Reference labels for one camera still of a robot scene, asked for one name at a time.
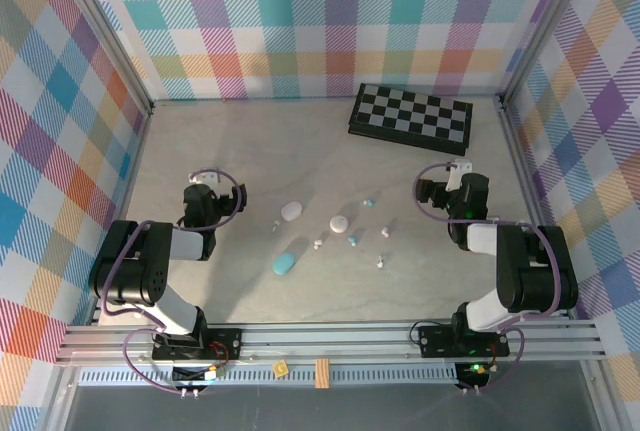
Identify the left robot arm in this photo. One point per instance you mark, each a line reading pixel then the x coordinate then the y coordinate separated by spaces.
pixel 125 271

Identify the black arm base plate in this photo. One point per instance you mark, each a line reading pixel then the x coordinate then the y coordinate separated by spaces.
pixel 435 341
pixel 227 338

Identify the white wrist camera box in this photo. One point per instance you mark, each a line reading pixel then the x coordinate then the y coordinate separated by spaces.
pixel 459 171
pixel 206 177

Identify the aluminium frame post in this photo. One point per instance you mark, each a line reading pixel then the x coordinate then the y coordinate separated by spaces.
pixel 544 26
pixel 106 26

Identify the tall wooden block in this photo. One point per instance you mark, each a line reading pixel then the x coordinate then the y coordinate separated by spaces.
pixel 323 373

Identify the white round charging case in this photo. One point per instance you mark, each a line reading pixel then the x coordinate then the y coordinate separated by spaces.
pixel 338 224

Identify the black controller board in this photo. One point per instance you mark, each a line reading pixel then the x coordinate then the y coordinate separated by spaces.
pixel 190 376
pixel 472 376

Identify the wide aluminium base rail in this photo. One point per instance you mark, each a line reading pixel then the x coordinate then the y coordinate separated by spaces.
pixel 325 343

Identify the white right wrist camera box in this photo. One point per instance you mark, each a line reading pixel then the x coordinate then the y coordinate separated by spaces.
pixel 459 171

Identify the small yellow letter block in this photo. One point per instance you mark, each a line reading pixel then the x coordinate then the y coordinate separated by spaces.
pixel 281 368

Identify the aluminium side rail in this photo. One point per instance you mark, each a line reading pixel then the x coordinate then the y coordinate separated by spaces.
pixel 522 161
pixel 139 151

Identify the light blue charging case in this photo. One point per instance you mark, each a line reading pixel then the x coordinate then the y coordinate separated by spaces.
pixel 283 264

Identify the white oval charging case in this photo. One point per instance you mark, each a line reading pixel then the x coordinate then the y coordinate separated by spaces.
pixel 291 211

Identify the black grey folded chessboard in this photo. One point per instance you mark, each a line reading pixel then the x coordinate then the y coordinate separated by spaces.
pixel 410 113

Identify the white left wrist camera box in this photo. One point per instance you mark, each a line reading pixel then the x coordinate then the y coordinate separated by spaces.
pixel 206 177

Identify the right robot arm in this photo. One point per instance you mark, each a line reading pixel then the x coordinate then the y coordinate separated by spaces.
pixel 530 271

